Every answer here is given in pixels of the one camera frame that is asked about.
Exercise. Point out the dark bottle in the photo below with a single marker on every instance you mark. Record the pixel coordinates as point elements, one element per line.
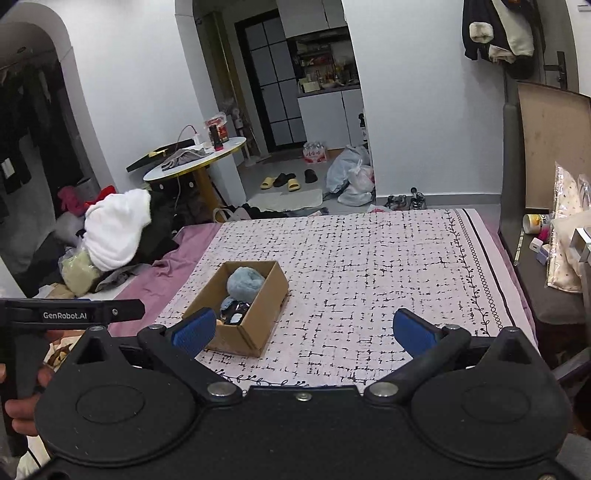
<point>215,138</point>

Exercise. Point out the person's left hand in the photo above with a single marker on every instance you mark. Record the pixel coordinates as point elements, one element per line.
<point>21,415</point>

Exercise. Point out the black slipper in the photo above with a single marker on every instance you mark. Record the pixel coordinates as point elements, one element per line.
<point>284,179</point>
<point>310,176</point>

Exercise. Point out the red cloth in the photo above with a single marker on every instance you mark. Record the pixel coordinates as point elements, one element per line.
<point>76,198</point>

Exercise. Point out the hanging black cream coat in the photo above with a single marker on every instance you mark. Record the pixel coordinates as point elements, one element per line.
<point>475,41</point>

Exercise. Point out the black flat board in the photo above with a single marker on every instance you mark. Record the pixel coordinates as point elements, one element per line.
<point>143,162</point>

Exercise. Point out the white tote bag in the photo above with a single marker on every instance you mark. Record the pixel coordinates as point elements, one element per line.
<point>226,215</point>

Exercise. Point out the grey plastic bag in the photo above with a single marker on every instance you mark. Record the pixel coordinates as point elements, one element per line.
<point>344,166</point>

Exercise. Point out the white cabinet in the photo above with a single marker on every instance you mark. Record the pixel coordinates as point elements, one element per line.
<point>330,115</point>

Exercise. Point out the grey crumpled garment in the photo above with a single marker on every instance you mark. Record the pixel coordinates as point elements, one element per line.
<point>115,279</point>

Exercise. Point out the white round table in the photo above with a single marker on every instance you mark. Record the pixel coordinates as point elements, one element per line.
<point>203,162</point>

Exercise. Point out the dark sneakers pair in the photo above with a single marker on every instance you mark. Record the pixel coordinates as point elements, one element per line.
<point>418,199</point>
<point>396,201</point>

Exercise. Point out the pale floor mat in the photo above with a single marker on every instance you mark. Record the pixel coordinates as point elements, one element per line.
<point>286,199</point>

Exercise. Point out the small pink item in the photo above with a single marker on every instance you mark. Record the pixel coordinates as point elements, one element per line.
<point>545,233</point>

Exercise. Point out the white black-dashed printed blanket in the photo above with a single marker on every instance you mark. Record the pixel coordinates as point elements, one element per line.
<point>369,277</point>

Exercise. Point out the black framed glass door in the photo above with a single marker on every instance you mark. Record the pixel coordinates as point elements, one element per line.
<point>258,92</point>

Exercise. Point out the black plastic-wrapped toy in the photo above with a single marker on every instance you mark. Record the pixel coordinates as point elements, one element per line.
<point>236,316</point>

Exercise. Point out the dark clothes pile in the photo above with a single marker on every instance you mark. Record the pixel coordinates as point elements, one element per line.
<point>157,230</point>

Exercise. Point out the grey blue plush toy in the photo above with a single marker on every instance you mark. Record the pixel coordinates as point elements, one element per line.
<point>244,282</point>

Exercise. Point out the white fluffy towel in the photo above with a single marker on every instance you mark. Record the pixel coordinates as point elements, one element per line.
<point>115,230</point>

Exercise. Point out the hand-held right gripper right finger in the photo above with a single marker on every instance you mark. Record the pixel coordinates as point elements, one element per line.
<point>413,330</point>

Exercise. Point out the small white jar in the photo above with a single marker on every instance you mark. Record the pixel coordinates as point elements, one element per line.
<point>535,224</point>

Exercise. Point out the grey chair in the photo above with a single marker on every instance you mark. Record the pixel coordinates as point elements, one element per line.
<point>512,184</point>

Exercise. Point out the cluttered kitchen shelf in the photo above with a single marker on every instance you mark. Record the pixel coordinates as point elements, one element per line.
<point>323,64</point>

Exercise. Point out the hanging dark wardrobe clothes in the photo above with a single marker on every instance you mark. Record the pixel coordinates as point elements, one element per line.
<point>27,138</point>

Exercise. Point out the floral clear plastic bag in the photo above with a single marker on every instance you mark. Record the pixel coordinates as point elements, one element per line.
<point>565,258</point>

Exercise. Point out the brown cardboard box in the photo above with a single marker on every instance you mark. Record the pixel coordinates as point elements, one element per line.
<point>258,318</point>

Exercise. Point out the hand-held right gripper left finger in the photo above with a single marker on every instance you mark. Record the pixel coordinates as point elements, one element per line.
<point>196,328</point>

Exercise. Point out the small white box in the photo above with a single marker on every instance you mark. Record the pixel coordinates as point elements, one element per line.
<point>535,245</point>

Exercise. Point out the small blue black toy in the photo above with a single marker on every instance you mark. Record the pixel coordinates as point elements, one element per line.
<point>227,303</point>

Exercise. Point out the yellow slipper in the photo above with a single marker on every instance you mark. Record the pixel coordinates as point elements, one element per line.
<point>294,185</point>
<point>267,182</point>

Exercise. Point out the grey cloth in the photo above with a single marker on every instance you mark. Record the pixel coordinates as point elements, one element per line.
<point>184,157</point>

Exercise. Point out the red package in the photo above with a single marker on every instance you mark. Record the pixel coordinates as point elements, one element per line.
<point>223,130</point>

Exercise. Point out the white plastic bag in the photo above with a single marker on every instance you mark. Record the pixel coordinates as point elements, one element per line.
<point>360,184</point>

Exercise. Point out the pack of water bottles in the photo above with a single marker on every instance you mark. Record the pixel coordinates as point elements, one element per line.
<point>315,153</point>

